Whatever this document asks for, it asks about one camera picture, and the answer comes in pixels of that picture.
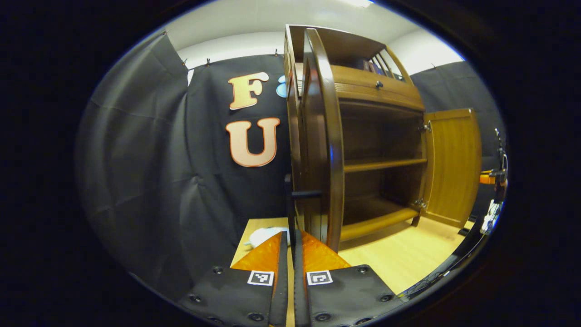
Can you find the wooden shoe cabinet door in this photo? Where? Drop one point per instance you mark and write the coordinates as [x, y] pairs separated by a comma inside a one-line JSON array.
[[454, 168], [324, 136]]

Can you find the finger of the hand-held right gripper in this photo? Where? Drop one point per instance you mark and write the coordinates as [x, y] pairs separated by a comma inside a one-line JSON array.
[[486, 178]]

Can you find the metal door hinge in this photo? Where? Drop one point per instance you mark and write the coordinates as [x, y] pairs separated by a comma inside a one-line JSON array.
[[424, 127], [419, 204]]

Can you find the blue book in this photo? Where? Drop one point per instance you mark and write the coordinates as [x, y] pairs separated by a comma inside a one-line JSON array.
[[375, 68]]

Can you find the reddish book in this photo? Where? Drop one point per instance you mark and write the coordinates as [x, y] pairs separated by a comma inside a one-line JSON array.
[[366, 65]]

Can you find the wooden cabinet drawer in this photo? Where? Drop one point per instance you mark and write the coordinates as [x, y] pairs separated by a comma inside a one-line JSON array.
[[363, 84]]

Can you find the white soft object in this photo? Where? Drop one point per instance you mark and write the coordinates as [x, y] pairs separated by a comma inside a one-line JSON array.
[[263, 236]]

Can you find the wooden double-door shoe cabinet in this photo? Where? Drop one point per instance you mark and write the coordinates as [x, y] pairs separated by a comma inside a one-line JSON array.
[[345, 43]]

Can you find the wooden inner cabinet shelf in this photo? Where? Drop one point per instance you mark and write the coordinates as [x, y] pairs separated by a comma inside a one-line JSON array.
[[386, 164]]

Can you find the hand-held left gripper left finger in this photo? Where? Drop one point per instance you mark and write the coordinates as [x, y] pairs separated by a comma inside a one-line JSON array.
[[236, 295]]

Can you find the small white device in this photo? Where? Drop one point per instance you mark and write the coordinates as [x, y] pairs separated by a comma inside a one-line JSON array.
[[490, 218]]

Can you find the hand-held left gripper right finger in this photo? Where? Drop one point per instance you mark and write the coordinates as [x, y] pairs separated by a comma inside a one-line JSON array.
[[349, 295]]

